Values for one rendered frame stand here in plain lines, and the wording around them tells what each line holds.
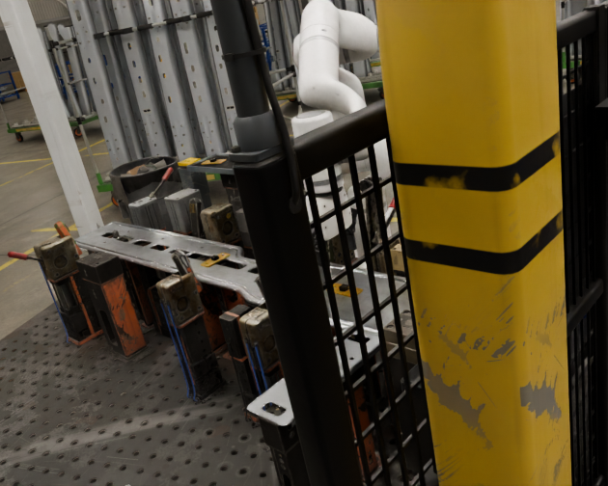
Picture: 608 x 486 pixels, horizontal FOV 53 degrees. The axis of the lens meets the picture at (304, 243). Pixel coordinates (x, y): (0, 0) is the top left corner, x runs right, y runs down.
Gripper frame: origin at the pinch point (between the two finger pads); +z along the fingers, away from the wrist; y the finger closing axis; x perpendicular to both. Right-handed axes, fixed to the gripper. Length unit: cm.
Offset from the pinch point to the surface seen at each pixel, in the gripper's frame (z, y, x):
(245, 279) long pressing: 9.4, 5.1, -28.4
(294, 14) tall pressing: -13, -592, -561
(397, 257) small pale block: 4.8, -10.7, 8.0
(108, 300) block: 18, 20, -76
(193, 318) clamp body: 16.5, 17.3, -37.7
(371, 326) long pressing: 9.2, 10.0, 15.0
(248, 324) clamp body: 5.2, 24.9, -4.7
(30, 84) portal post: -24, -118, -398
